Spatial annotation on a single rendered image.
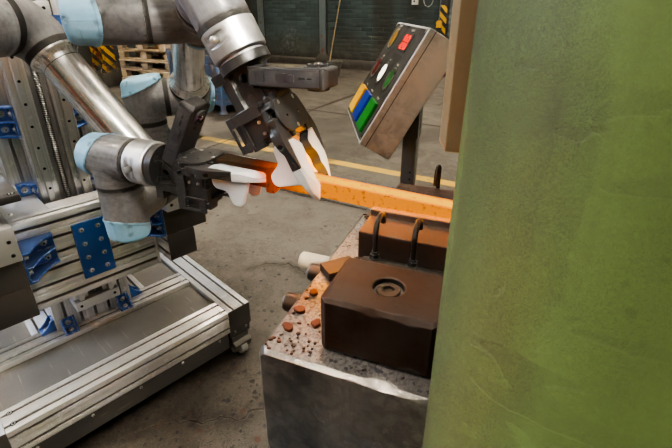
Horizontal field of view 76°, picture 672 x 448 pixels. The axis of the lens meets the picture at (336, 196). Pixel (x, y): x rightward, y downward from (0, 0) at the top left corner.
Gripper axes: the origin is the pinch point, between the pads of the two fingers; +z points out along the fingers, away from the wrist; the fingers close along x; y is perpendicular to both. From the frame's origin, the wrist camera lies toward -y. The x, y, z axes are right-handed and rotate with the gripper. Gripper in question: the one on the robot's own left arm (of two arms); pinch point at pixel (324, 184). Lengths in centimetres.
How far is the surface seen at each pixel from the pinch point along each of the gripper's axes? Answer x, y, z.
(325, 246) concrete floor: -142, 103, 58
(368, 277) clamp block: 14.6, -8.4, 8.3
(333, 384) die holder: 22.1, -3.6, 14.8
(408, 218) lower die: 2.7, -10.3, 7.6
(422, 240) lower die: 6.9, -12.4, 9.2
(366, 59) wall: -847, 274, -61
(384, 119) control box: -38.9, 2.0, -1.3
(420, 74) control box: -41.9, -8.3, -6.4
